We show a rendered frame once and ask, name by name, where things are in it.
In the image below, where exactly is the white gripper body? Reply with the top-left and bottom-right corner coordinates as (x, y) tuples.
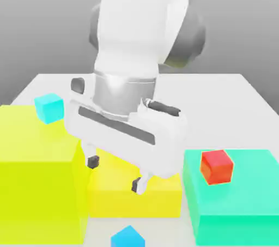
(64, 93), (189, 179)

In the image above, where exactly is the small blue cube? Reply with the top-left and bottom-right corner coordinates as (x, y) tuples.
(110, 225), (146, 247)

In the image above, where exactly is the small cyan cube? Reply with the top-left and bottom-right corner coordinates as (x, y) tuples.
(34, 92), (65, 125)

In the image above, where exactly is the small red cube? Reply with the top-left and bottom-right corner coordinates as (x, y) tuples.
(199, 149), (234, 186)

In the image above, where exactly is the large lime yellow box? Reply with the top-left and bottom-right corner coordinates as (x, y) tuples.
(0, 104), (92, 246)

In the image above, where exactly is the large turquoise box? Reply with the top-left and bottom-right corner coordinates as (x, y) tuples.
(182, 148), (279, 246)

